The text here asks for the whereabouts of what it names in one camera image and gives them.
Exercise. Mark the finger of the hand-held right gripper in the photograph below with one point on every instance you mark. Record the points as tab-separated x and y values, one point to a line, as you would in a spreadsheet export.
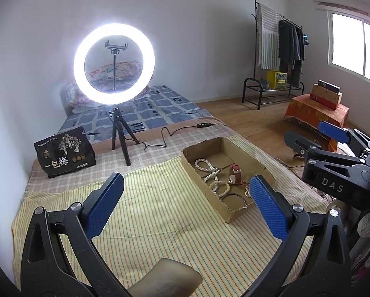
299	144
333	131

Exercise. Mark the window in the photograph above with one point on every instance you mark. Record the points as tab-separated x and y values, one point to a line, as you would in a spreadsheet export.
346	43

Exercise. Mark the black snack bag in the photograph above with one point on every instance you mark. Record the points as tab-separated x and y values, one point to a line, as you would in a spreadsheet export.
64	157

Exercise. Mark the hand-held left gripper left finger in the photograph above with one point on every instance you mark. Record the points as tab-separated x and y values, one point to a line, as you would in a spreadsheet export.
106	204

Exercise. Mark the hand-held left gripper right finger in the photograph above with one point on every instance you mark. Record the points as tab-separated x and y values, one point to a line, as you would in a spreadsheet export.
271	210

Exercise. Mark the yellow striped cloth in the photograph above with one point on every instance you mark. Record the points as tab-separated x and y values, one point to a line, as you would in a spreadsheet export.
160	222

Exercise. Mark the yellow box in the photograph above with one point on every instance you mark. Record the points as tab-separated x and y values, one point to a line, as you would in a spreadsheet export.
277	80

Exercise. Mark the dark flat box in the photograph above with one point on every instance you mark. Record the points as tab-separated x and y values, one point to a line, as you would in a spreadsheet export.
329	86

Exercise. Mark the tan cardboard carton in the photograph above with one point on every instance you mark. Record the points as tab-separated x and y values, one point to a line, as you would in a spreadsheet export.
324	99

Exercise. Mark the dark hanging clothes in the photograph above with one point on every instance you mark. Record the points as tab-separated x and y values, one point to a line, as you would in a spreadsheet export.
288	46

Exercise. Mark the striped hanging towel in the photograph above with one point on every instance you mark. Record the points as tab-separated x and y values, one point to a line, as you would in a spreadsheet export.
268	37

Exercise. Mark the small blue hanging item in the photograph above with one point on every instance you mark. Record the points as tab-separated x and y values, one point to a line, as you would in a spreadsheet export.
306	38

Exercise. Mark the black phone holder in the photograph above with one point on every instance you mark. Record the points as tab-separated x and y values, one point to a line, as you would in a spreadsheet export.
116	45

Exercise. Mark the folded floral quilt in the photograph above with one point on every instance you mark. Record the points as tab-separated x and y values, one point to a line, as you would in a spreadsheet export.
123	71

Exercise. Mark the small grey bucket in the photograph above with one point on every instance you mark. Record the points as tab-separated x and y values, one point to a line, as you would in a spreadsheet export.
264	84

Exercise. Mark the black tripod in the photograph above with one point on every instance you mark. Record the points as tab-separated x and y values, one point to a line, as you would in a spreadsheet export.
119	130

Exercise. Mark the black metal clothes rack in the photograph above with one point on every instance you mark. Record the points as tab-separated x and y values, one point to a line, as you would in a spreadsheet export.
253	79

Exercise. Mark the brown leather watch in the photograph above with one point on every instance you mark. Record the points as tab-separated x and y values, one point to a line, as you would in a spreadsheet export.
234	174

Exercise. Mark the beige checked cloth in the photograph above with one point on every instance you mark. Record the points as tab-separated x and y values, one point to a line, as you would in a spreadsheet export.
154	157

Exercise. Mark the cardboard box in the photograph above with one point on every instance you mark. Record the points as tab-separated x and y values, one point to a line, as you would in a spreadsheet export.
203	188

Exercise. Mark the person's right hand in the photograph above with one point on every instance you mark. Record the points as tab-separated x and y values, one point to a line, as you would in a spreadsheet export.
369	224

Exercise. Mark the floral pillow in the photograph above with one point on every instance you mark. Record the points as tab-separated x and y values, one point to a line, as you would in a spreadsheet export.
76	99

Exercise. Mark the beige rounded cushion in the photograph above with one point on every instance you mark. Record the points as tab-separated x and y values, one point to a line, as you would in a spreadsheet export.
166	275

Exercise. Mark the orange cloth covered table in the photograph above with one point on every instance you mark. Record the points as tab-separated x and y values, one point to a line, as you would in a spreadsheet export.
308	114

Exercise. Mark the blue patterned bed sheet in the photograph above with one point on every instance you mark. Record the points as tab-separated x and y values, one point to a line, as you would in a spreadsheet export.
160	105

